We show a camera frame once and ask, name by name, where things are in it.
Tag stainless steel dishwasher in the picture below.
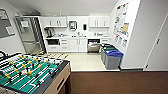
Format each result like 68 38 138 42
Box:
87 38 102 54

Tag white two-door sink cabinet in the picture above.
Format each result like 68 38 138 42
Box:
68 37 88 53

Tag chrome faucet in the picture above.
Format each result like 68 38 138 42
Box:
76 31 82 37

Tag wide white drawer unit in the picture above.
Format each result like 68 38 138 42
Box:
44 37 70 53

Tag grey bin black lid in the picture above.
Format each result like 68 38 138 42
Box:
100 43 114 59

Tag black soap dispenser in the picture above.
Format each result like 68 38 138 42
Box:
82 23 88 32

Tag narrow white drawer unit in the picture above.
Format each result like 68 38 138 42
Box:
100 37 113 46

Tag grey bin green lid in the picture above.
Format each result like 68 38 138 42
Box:
101 45 118 64

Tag steel paper towel dispenser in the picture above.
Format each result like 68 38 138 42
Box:
68 20 78 31

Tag black built-in microwave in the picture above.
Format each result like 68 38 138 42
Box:
47 38 61 46

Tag grey bin blue lid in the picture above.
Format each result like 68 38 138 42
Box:
104 49 125 70

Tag stainless steel fridge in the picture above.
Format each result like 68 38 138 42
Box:
13 15 48 55

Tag green foosball table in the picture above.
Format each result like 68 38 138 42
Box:
0 49 72 94

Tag white door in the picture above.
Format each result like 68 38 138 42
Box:
143 0 168 72

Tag white wall cabinet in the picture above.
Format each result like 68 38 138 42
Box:
43 16 68 29
88 15 111 29

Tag green bin wall sign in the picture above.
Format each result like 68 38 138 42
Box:
118 36 124 46

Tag white bin wall sign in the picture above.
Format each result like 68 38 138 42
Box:
122 39 128 49

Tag large white wall poster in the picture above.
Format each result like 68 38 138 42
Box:
113 2 130 36

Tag framed wall notice board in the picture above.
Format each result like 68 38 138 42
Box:
0 8 16 39

